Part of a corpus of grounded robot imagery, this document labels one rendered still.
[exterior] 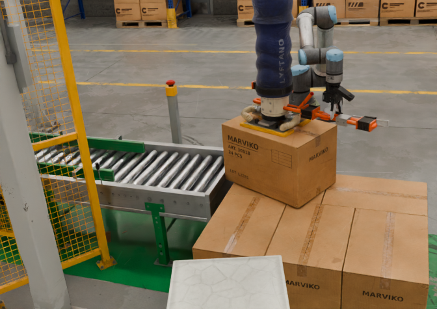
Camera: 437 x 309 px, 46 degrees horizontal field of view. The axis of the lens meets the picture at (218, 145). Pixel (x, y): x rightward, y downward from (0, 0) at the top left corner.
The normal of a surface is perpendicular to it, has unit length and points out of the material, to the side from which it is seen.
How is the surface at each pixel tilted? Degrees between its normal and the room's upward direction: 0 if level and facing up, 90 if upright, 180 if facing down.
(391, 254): 0
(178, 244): 0
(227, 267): 0
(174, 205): 90
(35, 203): 90
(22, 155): 90
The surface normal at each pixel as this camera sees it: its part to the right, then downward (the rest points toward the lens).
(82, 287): -0.07, -0.90
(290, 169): -0.70, 0.34
